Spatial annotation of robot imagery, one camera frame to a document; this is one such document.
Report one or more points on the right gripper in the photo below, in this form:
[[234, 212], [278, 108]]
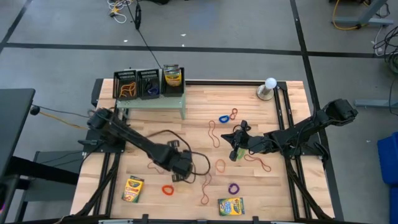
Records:
[[253, 144]]

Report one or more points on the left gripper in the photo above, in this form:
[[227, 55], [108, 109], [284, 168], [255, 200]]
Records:
[[182, 163]]

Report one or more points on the green coil wristband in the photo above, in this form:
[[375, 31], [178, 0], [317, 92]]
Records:
[[242, 154]]

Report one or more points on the red rubber band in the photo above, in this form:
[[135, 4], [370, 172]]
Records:
[[213, 132], [259, 161], [234, 108], [155, 169], [205, 187]]

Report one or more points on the black mesh basket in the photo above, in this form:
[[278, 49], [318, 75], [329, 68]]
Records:
[[174, 91], [141, 93], [118, 93]]

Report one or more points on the purple coil wristband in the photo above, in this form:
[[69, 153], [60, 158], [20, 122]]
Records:
[[154, 91], [229, 188]]

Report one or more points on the black coil wristband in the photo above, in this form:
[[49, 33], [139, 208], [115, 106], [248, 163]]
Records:
[[147, 84]]

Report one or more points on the orange rubber band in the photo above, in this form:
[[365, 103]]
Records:
[[124, 91], [220, 159]]

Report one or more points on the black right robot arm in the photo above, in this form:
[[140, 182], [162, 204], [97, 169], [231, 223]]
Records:
[[304, 132]]

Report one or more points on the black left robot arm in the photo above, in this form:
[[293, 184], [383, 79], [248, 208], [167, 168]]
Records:
[[133, 138]]

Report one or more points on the black desk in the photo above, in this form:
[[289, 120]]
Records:
[[15, 124]]

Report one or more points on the blue coil wristband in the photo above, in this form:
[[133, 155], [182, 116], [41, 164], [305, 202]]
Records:
[[219, 119]]

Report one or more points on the orange coil wristband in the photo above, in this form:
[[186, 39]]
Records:
[[162, 190]]

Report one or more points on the blue and yellow crayon box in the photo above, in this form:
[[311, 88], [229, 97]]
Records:
[[231, 207]]

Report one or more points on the lamp with white bulb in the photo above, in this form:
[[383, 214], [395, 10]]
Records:
[[270, 83]]

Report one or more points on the green perforated metal shelf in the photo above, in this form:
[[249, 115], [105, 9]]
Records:
[[149, 103]]

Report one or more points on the black round knob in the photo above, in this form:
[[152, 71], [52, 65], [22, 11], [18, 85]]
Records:
[[35, 109]]

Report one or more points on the blue bin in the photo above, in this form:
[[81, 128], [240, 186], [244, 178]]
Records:
[[388, 161]]

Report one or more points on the grey stand leg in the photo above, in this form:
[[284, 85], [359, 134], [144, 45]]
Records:
[[367, 21]]

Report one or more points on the black aluminium table frame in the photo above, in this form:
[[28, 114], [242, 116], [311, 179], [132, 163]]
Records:
[[217, 82]]

